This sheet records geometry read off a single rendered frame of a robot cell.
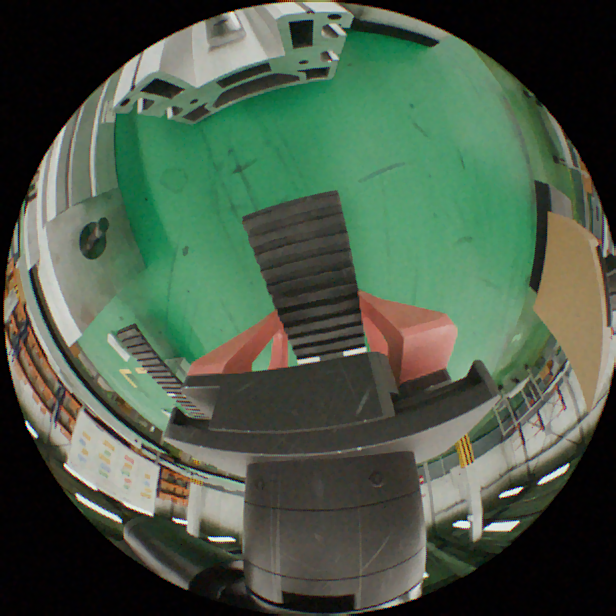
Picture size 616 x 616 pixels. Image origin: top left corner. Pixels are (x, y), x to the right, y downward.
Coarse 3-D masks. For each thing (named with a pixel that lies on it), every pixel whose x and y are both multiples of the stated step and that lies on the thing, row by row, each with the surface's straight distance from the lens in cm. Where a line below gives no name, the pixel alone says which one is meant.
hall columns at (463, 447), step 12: (12, 300) 610; (456, 444) 648; (468, 444) 637; (468, 456) 631; (468, 468) 631; (192, 480) 813; (468, 480) 631; (192, 492) 813; (468, 492) 663; (192, 504) 814; (468, 504) 670; (480, 504) 663; (192, 516) 821; (480, 516) 677; (192, 528) 834; (480, 528) 696; (468, 552) 757
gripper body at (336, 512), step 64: (448, 384) 6; (192, 448) 7; (256, 448) 5; (320, 448) 5; (384, 448) 5; (448, 448) 10; (256, 512) 6; (320, 512) 5; (384, 512) 5; (256, 576) 7; (320, 576) 5; (384, 576) 6
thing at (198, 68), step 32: (192, 32) 21; (224, 32) 15; (256, 32) 15; (288, 32) 11; (320, 32) 11; (128, 64) 15; (160, 64) 11; (192, 64) 14; (224, 64) 13; (256, 64) 12; (288, 64) 13; (320, 64) 14; (128, 96) 11; (160, 96) 12; (192, 96) 13; (224, 96) 16
